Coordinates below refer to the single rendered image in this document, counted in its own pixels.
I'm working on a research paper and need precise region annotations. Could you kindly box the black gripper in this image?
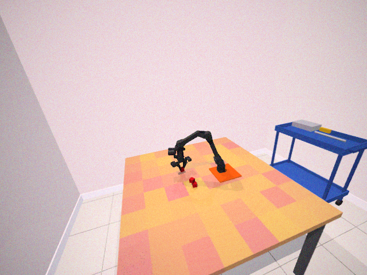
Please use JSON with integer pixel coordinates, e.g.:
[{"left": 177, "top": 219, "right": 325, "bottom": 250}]
[{"left": 170, "top": 155, "right": 192, "bottom": 170}]

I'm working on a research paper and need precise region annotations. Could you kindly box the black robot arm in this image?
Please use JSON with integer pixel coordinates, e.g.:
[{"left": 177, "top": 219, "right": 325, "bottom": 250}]
[{"left": 168, "top": 131, "right": 226, "bottom": 173}]

